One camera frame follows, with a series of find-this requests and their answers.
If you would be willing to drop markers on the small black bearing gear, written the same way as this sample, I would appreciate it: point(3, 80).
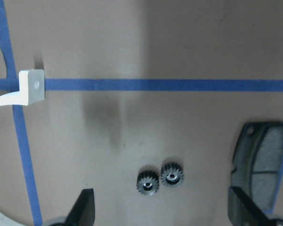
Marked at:
point(172, 173)
point(147, 181)

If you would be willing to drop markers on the white curved plastic bracket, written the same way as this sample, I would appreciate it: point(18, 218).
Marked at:
point(31, 89)

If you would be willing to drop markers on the black brake pad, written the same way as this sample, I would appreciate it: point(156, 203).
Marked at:
point(257, 160)

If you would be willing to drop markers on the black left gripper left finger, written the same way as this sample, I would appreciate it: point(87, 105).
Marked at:
point(83, 211)

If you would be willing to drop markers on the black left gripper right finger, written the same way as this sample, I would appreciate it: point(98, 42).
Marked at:
point(242, 211)

